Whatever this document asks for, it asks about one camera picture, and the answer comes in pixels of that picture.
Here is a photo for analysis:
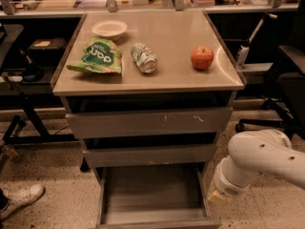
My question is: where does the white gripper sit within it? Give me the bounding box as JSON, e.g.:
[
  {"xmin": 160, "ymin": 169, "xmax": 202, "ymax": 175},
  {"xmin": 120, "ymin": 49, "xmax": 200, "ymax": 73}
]
[{"xmin": 208, "ymin": 166, "xmax": 250, "ymax": 204}]

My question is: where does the grey bottom drawer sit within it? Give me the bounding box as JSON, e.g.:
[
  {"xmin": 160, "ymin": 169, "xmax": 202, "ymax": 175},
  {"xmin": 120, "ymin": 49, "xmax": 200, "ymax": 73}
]
[{"xmin": 94, "ymin": 164, "xmax": 220, "ymax": 229}]

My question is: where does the grey drawer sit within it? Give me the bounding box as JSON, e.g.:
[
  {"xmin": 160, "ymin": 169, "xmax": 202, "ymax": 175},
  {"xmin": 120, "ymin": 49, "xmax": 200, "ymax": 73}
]
[
  {"xmin": 83, "ymin": 133, "xmax": 216, "ymax": 168},
  {"xmin": 94, "ymin": 164, "xmax": 220, "ymax": 229},
  {"xmin": 66, "ymin": 93, "xmax": 233, "ymax": 138}
]

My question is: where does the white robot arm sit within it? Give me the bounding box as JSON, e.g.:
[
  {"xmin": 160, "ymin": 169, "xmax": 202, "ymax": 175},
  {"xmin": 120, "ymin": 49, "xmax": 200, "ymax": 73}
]
[{"xmin": 208, "ymin": 129, "xmax": 305, "ymax": 203}]

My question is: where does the grey middle drawer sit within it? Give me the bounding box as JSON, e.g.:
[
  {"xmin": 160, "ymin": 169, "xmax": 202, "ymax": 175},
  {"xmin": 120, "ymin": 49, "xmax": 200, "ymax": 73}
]
[{"xmin": 83, "ymin": 133, "xmax": 216, "ymax": 168}]

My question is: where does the grey top drawer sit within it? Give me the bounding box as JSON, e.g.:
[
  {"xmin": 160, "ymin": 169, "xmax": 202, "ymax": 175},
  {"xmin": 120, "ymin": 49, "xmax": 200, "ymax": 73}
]
[{"xmin": 66, "ymin": 93, "xmax": 233, "ymax": 138}]

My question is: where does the grey drawer cabinet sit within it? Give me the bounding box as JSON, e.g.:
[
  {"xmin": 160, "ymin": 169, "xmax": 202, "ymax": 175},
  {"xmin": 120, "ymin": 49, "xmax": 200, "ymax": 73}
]
[{"xmin": 50, "ymin": 10, "xmax": 247, "ymax": 177}]

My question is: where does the black office chair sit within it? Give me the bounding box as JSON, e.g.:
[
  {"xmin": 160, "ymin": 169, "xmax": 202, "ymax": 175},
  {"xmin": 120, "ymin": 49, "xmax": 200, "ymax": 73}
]
[{"xmin": 235, "ymin": 0, "xmax": 305, "ymax": 139}]

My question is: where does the red apple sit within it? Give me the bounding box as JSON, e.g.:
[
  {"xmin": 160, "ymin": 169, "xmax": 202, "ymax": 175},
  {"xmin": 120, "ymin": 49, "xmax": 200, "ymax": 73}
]
[{"xmin": 191, "ymin": 46, "xmax": 214, "ymax": 70}]

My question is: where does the crushed soda can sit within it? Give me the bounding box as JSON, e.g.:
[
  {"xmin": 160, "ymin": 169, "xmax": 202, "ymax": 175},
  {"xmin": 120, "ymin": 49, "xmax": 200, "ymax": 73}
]
[{"xmin": 131, "ymin": 43, "xmax": 157, "ymax": 73}]

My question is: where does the green chip bag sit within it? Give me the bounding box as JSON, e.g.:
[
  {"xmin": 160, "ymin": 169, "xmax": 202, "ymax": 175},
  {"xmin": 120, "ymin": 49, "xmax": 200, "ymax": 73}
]
[{"xmin": 67, "ymin": 38, "xmax": 122, "ymax": 73}]

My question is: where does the white paper bowl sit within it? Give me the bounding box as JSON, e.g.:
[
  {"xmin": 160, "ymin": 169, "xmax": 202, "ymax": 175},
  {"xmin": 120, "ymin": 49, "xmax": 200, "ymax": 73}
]
[{"xmin": 91, "ymin": 20, "xmax": 128, "ymax": 41}]

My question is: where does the white sneaker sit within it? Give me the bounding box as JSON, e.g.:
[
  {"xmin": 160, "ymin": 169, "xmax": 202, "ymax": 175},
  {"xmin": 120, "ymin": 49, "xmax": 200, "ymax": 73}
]
[{"xmin": 0, "ymin": 184, "xmax": 45, "ymax": 220}]

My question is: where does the black box under bench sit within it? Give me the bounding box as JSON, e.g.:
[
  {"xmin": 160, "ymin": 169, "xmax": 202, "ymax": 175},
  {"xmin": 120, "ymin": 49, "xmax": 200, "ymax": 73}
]
[{"xmin": 28, "ymin": 37, "xmax": 67, "ymax": 66}]

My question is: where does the white handled tool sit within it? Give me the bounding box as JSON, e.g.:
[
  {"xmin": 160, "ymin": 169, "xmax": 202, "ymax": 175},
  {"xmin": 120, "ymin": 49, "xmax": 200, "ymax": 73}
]
[{"xmin": 235, "ymin": 12, "xmax": 277, "ymax": 69}]

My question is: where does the black desk frame left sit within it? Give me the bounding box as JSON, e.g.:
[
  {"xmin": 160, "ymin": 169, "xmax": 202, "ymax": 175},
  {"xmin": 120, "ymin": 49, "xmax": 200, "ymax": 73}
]
[{"xmin": 0, "ymin": 24, "xmax": 75, "ymax": 151}]

